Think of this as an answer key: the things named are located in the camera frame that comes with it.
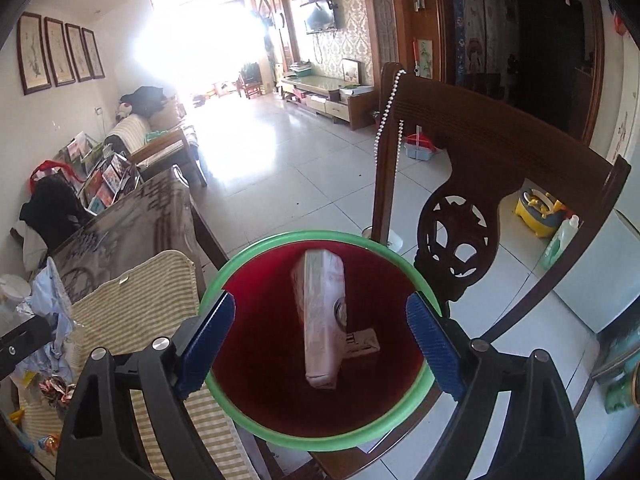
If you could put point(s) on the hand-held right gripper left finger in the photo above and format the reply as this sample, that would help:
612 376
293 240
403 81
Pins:
207 345

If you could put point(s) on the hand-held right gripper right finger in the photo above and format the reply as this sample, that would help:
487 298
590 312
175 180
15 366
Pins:
432 345

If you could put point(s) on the red foil wrapper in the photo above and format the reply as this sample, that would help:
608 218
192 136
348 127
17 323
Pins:
57 390

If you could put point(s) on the small white cardboard piece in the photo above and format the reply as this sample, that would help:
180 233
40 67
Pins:
362 344

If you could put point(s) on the red bin with green rim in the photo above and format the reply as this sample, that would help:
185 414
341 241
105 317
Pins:
260 400

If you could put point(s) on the pink white tissue packet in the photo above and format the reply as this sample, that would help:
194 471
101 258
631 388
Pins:
320 310

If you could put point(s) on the white plastic tub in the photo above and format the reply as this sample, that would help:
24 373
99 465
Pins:
12 292

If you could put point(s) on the crumpled blue plastic bag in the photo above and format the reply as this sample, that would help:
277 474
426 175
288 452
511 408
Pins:
50 300

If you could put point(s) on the striped beige table mat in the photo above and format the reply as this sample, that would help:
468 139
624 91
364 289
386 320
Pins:
140 300

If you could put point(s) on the white cloth bundle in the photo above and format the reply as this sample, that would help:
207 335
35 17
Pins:
30 247

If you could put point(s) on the black clothing pile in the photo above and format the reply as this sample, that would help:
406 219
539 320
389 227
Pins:
52 215

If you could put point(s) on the brown patterned dining table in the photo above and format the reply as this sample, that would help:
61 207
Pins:
125 220

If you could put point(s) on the green detergent bottle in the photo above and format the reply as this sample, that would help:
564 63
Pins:
560 245

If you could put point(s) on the yellow toddler potty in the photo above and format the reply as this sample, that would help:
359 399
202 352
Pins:
540 215

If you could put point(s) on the white appliance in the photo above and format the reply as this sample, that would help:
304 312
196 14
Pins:
600 280

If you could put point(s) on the red bag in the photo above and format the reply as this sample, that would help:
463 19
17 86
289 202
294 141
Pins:
45 166

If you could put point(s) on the magazine rack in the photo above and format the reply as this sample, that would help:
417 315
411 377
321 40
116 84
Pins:
105 175

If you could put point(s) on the blue plastic basket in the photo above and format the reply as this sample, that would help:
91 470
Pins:
420 147

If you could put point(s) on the wooden sofa with cushions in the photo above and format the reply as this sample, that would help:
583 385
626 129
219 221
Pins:
150 145

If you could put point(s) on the dark carved wooden chair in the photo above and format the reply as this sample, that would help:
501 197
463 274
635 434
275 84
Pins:
475 125

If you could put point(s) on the black garment on sofa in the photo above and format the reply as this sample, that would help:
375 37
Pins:
147 100

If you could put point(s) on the small wooden armchair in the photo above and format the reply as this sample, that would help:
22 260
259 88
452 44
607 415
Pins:
251 85

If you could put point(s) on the wooden television cabinet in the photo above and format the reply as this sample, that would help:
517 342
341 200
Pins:
325 95

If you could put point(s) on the printed door curtain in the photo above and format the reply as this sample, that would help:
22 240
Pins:
480 25

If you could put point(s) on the framed wall picture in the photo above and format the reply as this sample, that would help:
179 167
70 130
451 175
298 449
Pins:
60 51
93 53
79 52
34 52

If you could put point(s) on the wall-mounted television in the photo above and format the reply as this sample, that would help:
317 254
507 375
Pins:
321 19

